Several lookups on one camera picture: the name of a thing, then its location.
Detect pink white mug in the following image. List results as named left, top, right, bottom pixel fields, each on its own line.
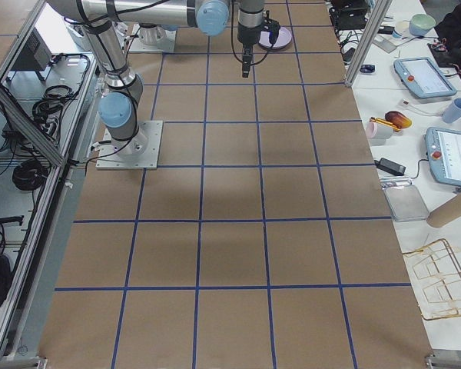
left=365, top=121, right=393, bottom=140

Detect light blue plastic cup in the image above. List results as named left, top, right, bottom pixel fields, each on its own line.
left=442, top=98, right=461, bottom=124

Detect gold wire rack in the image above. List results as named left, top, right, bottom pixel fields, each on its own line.
left=403, top=238, right=461, bottom=321

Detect coiled black cables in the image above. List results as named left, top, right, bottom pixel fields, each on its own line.
left=12, top=157, right=47, bottom=192

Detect lilac plate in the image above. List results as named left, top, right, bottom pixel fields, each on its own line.
left=258, top=27, right=292, bottom=51

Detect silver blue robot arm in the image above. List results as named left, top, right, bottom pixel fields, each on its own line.
left=49, top=1, right=233, bottom=158

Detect near blue teach pendant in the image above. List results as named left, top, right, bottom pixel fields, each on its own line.
left=425, top=127, right=461, bottom=187

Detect green bowl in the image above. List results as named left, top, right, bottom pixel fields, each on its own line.
left=409, top=14, right=436, bottom=37

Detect black power adapter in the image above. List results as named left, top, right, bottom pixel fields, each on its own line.
left=374, top=158, right=406, bottom=176

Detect amber glass object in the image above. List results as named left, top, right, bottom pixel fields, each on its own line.
left=385, top=111, right=412, bottom=129

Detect brown cardboard tube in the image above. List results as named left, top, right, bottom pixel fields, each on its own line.
left=426, top=192, right=461, bottom=228

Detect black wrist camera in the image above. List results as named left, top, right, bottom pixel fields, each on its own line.
left=263, top=18, right=280, bottom=48

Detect silver metal tin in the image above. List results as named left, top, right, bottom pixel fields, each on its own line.
left=383, top=185, right=429, bottom=222

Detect far blue teach pendant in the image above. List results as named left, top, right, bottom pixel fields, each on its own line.
left=393, top=57, right=457, bottom=98

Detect aluminium frame post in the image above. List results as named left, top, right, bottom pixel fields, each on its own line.
left=344, top=0, right=392, bottom=87

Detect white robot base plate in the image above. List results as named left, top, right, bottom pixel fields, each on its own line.
left=95, top=121, right=164, bottom=170

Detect small blue device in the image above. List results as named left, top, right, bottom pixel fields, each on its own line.
left=360, top=64, right=376, bottom=74

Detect blue teach pendant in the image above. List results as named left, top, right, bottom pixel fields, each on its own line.
left=393, top=57, right=457, bottom=98
left=425, top=127, right=461, bottom=187

